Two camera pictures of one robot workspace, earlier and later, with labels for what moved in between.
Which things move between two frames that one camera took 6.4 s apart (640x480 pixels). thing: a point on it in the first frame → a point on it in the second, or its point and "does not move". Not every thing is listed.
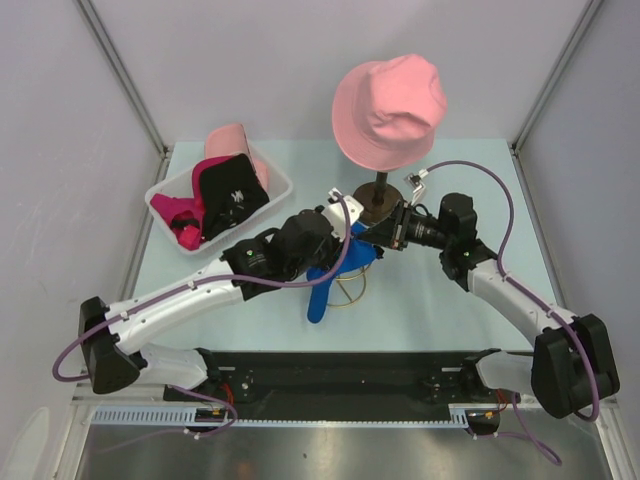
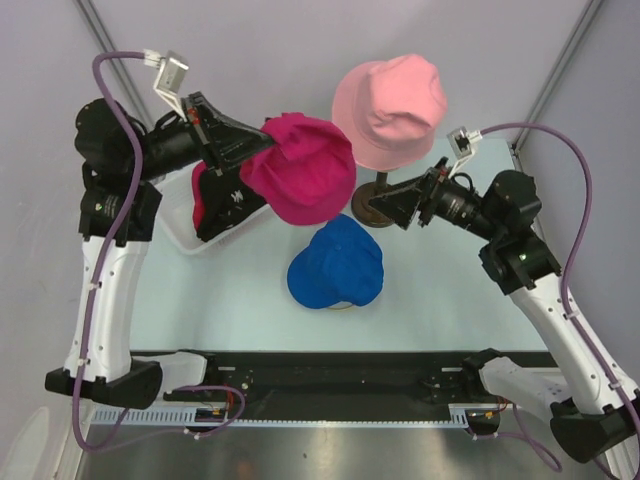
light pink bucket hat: x=386 y=113 does not move
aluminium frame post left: x=103 y=34 does not move
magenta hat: x=185 y=216 → x=307 y=175
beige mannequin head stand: x=379 y=199 does not move
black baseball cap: x=230 y=193 does not move
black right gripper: x=393 y=232 → x=401 y=201
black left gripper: x=335 y=248 → x=224 y=141
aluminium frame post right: x=588 y=13 does not move
